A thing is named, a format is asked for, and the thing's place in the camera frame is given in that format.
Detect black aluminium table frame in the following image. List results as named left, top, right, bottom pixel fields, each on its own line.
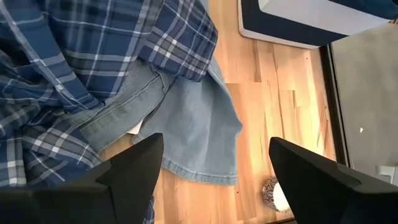
left=319, top=43, right=354, bottom=167

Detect small round silver object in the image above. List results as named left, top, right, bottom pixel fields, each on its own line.
left=262, top=176, right=292, bottom=213

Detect navy white fabric bin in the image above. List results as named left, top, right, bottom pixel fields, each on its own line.
left=238, top=0, right=398, bottom=50

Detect light blue denim garment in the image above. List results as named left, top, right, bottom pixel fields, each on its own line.
left=79, top=55, right=243, bottom=187

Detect blue plaid shirt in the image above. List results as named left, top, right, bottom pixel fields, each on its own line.
left=0, top=0, right=218, bottom=224

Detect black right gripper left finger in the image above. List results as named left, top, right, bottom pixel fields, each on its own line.
left=0, top=133, right=165, bottom=224

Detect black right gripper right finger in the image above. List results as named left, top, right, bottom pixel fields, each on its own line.
left=268, top=136, right=398, bottom=224

